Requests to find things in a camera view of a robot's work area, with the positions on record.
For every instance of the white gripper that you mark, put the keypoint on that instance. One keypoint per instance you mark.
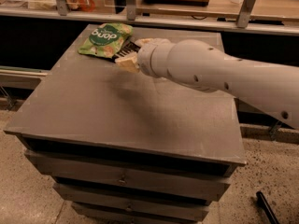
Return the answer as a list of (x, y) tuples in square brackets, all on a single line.
[(146, 58)]

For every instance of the black rxbar chocolate bar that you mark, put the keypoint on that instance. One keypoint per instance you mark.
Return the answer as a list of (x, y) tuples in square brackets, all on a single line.
[(127, 48)]

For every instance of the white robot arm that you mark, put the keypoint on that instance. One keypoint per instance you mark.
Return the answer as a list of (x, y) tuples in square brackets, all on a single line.
[(271, 88)]

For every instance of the green rice chip bag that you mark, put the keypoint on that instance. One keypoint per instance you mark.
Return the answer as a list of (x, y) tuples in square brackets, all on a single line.
[(106, 40)]

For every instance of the grey drawer cabinet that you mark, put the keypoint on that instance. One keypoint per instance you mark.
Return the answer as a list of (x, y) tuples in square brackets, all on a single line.
[(131, 148)]

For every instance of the long wooden shelf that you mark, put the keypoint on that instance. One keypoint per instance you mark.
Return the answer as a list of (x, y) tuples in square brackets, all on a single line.
[(272, 17)]

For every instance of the black floor leg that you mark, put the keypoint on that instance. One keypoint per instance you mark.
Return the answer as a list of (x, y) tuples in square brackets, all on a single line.
[(263, 203)]

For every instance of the grey metal bracket middle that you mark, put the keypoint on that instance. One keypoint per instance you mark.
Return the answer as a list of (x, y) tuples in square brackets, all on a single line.
[(130, 2)]

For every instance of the grey metal bracket right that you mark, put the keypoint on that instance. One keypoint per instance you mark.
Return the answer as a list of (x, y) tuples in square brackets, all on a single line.
[(247, 6)]

